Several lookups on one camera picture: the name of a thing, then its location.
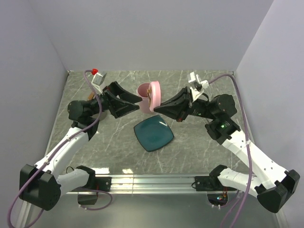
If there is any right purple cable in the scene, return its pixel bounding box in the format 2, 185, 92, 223
208, 74, 252, 228

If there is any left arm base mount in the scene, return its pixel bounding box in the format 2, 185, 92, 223
77, 177, 113, 210

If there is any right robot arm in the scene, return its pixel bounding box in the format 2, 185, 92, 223
154, 87, 300, 213

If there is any aluminium rail frame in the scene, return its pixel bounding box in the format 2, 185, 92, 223
15, 71, 289, 228

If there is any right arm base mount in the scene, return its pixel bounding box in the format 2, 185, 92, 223
191, 174, 238, 207

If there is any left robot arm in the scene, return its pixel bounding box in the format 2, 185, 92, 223
19, 81, 142, 211

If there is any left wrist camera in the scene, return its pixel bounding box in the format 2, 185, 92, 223
91, 68, 107, 86

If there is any pink cylindrical container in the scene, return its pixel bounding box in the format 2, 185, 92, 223
137, 83, 153, 114

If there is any teal square plate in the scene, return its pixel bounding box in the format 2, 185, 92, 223
133, 115, 174, 152

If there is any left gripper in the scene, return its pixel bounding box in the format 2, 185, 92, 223
88, 81, 143, 118

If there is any grey cylindrical container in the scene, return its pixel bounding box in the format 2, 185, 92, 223
89, 91, 107, 122

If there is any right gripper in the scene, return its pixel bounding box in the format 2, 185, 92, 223
154, 86, 218, 122

